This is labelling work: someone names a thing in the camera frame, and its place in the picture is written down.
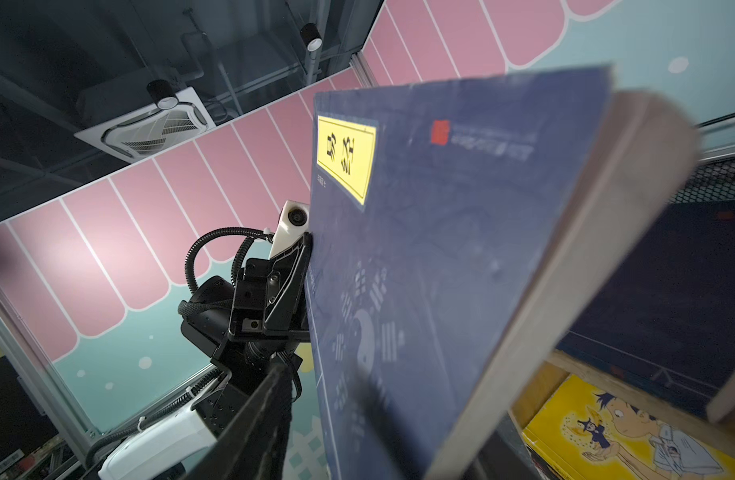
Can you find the black wire mesh basket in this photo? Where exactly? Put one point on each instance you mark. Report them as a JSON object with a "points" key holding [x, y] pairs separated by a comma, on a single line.
{"points": [[710, 182]]}

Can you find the wooden two-tier bookshelf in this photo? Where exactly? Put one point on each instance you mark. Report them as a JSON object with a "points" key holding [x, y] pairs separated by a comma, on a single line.
{"points": [[559, 366]]}

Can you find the ceiling air conditioner vent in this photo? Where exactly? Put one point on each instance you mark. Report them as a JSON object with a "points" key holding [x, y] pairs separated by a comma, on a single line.
{"points": [[150, 130]]}

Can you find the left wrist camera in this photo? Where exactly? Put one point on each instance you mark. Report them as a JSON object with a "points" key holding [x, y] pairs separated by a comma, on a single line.
{"points": [[293, 223]]}

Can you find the ceiling spot light far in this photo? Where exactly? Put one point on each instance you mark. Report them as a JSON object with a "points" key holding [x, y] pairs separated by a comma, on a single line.
{"points": [[311, 37]]}

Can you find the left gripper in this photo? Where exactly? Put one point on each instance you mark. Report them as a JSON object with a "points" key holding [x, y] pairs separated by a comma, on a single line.
{"points": [[270, 307]]}

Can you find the yellow cartoon book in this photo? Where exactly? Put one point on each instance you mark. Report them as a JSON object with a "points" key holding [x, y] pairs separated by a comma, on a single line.
{"points": [[583, 432]]}

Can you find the ceiling spot light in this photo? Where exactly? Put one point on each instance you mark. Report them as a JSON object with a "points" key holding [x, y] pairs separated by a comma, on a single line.
{"points": [[311, 37], [162, 94]]}

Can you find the ceiling spot light near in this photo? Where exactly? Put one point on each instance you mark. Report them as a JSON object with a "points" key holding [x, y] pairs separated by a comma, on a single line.
{"points": [[162, 94]]}

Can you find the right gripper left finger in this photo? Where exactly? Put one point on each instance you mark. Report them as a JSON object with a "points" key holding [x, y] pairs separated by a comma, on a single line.
{"points": [[254, 445]]}

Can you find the dark blue yin-yang book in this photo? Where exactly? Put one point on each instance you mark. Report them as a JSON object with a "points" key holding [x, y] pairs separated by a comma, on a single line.
{"points": [[460, 228]]}

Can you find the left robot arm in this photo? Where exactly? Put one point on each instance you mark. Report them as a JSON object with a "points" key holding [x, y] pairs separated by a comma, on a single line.
{"points": [[171, 441]]}

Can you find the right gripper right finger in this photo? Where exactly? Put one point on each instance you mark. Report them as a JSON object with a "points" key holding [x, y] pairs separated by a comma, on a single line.
{"points": [[504, 456]]}

